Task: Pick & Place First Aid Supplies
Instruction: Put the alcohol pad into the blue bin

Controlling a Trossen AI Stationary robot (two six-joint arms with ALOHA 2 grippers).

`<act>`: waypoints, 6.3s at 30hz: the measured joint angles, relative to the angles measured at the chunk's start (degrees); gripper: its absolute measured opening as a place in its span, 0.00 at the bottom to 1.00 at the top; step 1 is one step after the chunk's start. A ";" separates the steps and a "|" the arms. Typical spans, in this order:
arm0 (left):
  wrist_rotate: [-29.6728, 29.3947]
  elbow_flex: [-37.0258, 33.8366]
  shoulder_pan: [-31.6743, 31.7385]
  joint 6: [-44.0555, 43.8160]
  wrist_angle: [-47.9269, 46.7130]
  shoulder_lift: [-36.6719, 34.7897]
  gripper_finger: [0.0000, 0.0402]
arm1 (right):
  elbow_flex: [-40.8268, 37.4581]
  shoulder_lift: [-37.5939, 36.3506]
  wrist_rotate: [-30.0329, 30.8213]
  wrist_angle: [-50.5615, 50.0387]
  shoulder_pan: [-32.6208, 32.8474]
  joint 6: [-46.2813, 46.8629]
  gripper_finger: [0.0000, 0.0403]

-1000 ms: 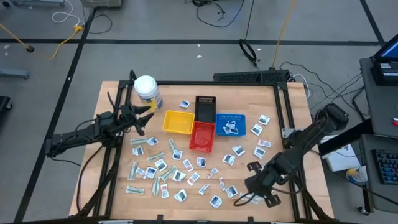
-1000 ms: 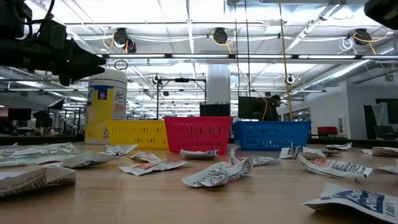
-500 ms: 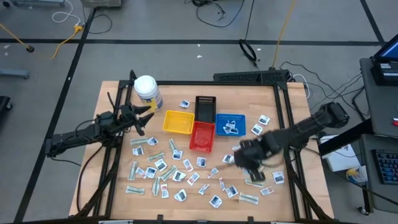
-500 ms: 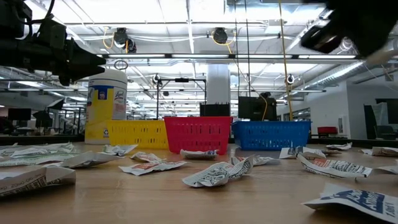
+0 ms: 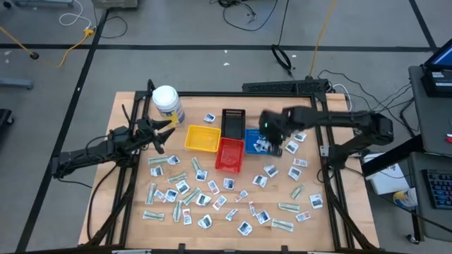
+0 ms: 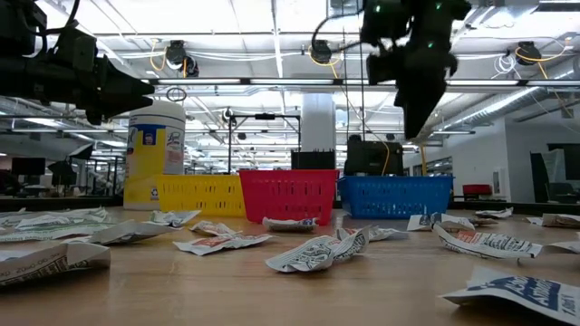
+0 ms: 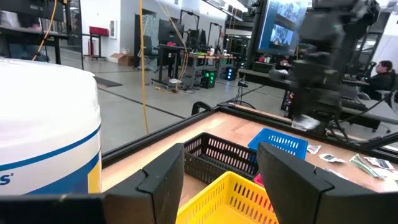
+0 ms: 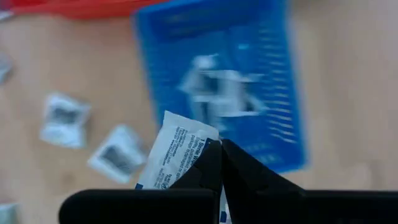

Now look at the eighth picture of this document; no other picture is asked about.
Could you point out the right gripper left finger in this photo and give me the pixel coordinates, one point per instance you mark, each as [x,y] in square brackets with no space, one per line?
[155,208]

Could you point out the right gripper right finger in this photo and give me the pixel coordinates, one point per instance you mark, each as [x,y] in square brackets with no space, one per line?
[280,205]

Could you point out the alcohol wipe packet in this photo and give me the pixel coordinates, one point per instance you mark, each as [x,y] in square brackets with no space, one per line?
[7,214]
[224,81]
[63,121]
[5,15]
[4,67]
[116,154]
[177,143]

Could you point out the blue plastic basket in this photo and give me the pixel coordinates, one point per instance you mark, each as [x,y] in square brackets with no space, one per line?
[161,46]

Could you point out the red plastic basket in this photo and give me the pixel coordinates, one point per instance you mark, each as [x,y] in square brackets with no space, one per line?
[77,9]

